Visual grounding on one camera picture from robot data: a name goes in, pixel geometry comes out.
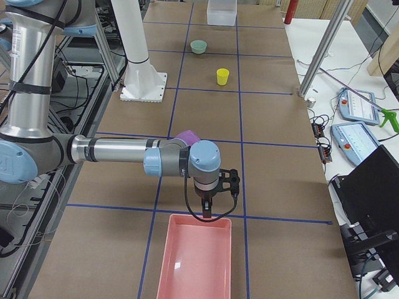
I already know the upper teach pendant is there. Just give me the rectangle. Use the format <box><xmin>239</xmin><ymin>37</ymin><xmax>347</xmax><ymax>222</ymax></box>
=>
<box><xmin>339</xmin><ymin>88</ymin><xmax>380</xmax><ymax>126</ymax></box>

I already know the pink plastic tray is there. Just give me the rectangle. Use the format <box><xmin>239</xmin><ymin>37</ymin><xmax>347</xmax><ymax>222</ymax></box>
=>
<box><xmin>156</xmin><ymin>214</ymin><xmax>232</xmax><ymax>298</ymax></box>

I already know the small white tape roll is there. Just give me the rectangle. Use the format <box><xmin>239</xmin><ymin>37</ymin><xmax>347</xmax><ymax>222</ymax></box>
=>
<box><xmin>306</xmin><ymin>97</ymin><xmax>316</xmax><ymax>108</ymax></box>

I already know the teach pendant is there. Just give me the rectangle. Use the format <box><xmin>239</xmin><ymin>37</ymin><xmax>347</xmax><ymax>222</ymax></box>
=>
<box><xmin>339</xmin><ymin>88</ymin><xmax>380</xmax><ymax>126</ymax></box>
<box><xmin>330</xmin><ymin>121</ymin><xmax>380</xmax><ymax>166</ymax></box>

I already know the mint green bowl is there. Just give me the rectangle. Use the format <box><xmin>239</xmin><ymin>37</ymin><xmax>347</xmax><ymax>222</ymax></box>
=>
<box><xmin>190</xmin><ymin>40</ymin><xmax>208</xmax><ymax>55</ymax></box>

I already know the red fire extinguisher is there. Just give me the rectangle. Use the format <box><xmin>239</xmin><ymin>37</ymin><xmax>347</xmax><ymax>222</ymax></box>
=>
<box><xmin>284</xmin><ymin>0</ymin><xmax>299</xmax><ymax>25</ymax></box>

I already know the wooden board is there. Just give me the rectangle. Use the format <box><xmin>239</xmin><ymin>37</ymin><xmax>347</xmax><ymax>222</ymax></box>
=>
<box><xmin>368</xmin><ymin>0</ymin><xmax>399</xmax><ymax>78</ymax></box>

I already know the black orange connector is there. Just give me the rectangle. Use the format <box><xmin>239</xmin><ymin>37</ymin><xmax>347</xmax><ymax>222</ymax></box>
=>
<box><xmin>318</xmin><ymin>146</ymin><xmax>332</xmax><ymax>164</ymax></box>
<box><xmin>312</xmin><ymin>123</ymin><xmax>325</xmax><ymax>138</ymax></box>

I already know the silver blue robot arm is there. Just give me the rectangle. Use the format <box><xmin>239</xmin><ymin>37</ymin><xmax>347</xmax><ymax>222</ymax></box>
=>
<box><xmin>1</xmin><ymin>1</ymin><xmax>223</xmax><ymax>222</ymax></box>

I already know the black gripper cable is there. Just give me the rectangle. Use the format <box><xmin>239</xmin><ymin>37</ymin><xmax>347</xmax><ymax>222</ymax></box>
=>
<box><xmin>183</xmin><ymin>176</ymin><xmax>238</xmax><ymax>222</ymax></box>

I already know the black monitor stand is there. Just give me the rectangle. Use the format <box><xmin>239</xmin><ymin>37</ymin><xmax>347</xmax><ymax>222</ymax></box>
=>
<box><xmin>340</xmin><ymin>224</ymin><xmax>398</xmax><ymax>282</ymax></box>

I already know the upper black orange connector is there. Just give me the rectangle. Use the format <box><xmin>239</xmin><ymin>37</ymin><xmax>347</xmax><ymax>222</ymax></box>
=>
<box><xmin>312</xmin><ymin>123</ymin><xmax>325</xmax><ymax>138</ymax></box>

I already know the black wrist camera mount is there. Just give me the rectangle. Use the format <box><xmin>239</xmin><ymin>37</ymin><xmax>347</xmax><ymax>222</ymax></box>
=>
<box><xmin>216</xmin><ymin>169</ymin><xmax>240</xmax><ymax>199</ymax></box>

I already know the yellow plastic cup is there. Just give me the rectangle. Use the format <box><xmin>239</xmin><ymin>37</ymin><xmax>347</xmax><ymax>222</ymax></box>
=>
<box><xmin>216</xmin><ymin>68</ymin><xmax>229</xmax><ymax>86</ymax></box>

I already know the aluminium frame post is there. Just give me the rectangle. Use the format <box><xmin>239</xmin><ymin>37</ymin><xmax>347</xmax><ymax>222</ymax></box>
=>
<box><xmin>299</xmin><ymin>0</ymin><xmax>353</xmax><ymax>98</ymax></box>

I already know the green handled grabber tool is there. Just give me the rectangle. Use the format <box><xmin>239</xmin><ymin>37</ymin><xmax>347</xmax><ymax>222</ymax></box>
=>
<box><xmin>319</xmin><ymin>67</ymin><xmax>399</xmax><ymax>133</ymax></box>

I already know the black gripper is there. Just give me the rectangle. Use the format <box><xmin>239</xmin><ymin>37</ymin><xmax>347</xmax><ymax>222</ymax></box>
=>
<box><xmin>196</xmin><ymin>189</ymin><xmax>216</xmax><ymax>218</ymax></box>

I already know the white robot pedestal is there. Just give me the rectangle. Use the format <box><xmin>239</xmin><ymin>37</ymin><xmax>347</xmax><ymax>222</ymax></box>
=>
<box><xmin>112</xmin><ymin>0</ymin><xmax>168</xmax><ymax>103</ymax></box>

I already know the clear plastic box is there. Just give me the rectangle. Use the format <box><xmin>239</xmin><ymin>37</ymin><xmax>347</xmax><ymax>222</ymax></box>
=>
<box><xmin>206</xmin><ymin>0</ymin><xmax>237</xmax><ymax>26</ymax></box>

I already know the black laptop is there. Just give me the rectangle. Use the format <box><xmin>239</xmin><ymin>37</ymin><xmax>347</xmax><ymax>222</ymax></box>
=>
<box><xmin>332</xmin><ymin>145</ymin><xmax>398</xmax><ymax>232</ymax></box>

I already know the lower teach pendant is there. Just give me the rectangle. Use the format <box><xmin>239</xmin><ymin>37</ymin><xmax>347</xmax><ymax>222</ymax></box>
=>
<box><xmin>330</xmin><ymin>121</ymin><xmax>380</xmax><ymax>166</ymax></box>

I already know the lower black orange connector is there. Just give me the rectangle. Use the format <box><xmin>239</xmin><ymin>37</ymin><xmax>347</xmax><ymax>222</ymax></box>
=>
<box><xmin>318</xmin><ymin>146</ymin><xmax>332</xmax><ymax>164</ymax></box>

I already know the purple cloth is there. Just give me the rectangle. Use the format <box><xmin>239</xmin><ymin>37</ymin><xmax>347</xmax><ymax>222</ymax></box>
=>
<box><xmin>175</xmin><ymin>130</ymin><xmax>201</xmax><ymax>146</ymax></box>

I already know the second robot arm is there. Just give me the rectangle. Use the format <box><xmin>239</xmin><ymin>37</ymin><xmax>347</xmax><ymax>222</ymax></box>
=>
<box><xmin>1</xmin><ymin>18</ymin><xmax>13</xmax><ymax>52</ymax></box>

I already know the black power adapter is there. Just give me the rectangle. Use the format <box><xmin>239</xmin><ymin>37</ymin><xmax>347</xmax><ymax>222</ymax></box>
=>
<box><xmin>52</xmin><ymin>58</ymin><xmax>68</xmax><ymax>93</ymax></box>

